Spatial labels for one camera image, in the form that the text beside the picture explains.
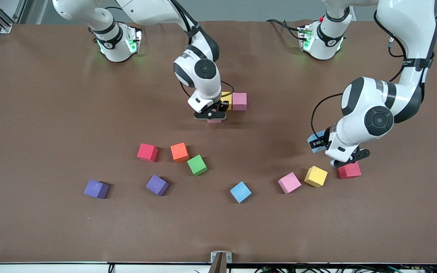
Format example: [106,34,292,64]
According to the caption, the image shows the light blue foam cube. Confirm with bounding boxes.
[307,130,328,154]
[230,181,252,204]

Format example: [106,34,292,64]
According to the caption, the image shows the yellow foam cube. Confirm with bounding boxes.
[220,91,233,111]
[304,166,328,188]

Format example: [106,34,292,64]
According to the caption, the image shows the right arm base connector panel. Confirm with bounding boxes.
[133,27,143,54]

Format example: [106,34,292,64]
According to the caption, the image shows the left arm base connector panel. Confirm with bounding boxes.
[297,24,314,52]

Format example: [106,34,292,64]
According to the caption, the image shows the red foam cube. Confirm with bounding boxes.
[337,162,362,179]
[137,143,159,163]

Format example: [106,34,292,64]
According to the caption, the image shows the orange foam cube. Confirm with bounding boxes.
[170,143,190,163]

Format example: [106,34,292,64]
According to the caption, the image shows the green foam cube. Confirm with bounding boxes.
[187,154,208,176]

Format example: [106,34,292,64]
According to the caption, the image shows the purple foam cube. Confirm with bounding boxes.
[145,175,170,196]
[83,180,110,199]

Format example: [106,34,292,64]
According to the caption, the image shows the brown table mat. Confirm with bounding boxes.
[0,20,437,264]

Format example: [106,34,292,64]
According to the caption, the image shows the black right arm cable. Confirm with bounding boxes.
[181,80,235,95]

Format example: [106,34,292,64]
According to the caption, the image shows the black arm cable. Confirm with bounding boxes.
[181,80,235,95]
[310,93,345,143]

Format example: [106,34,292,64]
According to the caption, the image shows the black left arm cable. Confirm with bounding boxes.
[310,93,345,143]

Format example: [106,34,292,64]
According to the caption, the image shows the black left base cable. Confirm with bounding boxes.
[266,19,302,40]

